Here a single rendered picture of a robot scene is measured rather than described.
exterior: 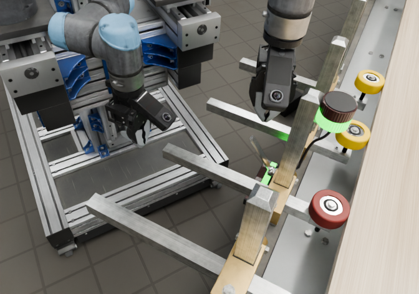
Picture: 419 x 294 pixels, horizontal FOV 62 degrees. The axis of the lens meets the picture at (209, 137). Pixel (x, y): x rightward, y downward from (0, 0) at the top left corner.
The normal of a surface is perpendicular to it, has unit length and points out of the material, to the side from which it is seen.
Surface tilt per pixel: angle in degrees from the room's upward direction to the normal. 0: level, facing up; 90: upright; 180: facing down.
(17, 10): 72
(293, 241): 0
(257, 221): 90
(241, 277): 0
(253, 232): 90
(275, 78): 30
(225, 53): 0
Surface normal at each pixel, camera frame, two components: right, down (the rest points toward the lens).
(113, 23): 0.05, -0.67
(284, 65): -0.01, -0.22
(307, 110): -0.46, 0.64
